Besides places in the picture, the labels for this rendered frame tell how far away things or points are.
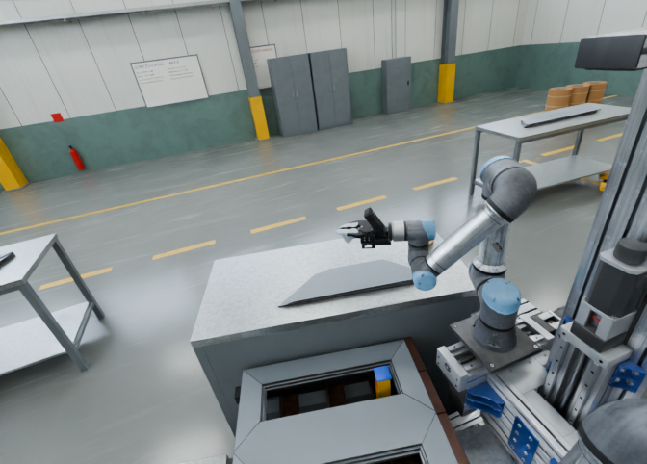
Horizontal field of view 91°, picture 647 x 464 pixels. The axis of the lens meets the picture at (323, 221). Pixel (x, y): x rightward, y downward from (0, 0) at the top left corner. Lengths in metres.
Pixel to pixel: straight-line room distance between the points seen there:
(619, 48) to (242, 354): 1.50
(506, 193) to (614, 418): 0.58
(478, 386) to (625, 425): 0.80
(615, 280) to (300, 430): 1.08
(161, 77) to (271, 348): 8.40
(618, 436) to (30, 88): 10.15
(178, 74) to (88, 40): 1.87
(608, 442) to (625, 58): 0.57
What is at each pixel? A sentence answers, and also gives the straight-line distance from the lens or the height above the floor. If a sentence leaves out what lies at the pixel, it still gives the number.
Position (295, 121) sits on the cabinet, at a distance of 9.08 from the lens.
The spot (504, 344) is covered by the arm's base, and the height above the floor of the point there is 1.08.
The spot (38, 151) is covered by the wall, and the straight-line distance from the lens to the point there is 10.38.
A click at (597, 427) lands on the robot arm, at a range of 0.72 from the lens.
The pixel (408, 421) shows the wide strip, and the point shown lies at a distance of 1.39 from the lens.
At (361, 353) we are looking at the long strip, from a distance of 1.54.
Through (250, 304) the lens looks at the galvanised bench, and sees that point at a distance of 1.58.
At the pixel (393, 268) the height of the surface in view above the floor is 1.07.
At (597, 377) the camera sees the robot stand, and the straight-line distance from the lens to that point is 1.27.
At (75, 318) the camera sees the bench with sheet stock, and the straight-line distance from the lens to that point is 3.68.
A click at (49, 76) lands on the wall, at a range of 9.92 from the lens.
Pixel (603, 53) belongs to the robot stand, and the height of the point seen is 2.01.
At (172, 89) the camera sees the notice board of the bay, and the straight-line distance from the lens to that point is 9.37.
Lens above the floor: 2.07
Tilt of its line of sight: 29 degrees down
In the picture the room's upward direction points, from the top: 8 degrees counter-clockwise
